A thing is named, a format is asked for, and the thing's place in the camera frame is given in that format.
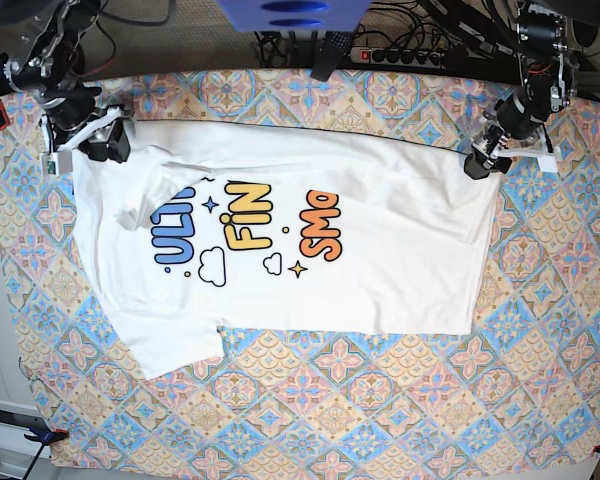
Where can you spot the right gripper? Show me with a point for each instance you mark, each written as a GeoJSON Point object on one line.
{"type": "Point", "coordinates": [72, 122]}

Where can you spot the black power strip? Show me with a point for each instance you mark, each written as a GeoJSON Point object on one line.
{"type": "Point", "coordinates": [397, 57]}

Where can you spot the patterned tile tablecloth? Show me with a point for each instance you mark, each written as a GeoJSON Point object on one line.
{"type": "Point", "coordinates": [520, 394]}

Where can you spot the white cabinet lower left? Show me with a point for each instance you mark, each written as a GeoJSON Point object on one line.
{"type": "Point", "coordinates": [17, 422]}

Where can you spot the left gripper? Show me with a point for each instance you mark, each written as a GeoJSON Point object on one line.
{"type": "Point", "coordinates": [515, 127]}

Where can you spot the white printed T-shirt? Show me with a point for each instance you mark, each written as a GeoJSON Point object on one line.
{"type": "Point", "coordinates": [210, 225]}

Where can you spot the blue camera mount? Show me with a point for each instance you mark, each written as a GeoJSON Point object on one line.
{"type": "Point", "coordinates": [282, 15]}

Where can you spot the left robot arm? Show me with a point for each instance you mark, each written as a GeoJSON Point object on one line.
{"type": "Point", "coordinates": [547, 65]}

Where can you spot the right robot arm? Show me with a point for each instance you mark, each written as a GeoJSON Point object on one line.
{"type": "Point", "coordinates": [52, 72]}

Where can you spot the blue clamp lower left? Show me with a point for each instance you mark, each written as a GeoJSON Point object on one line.
{"type": "Point", "coordinates": [45, 436]}

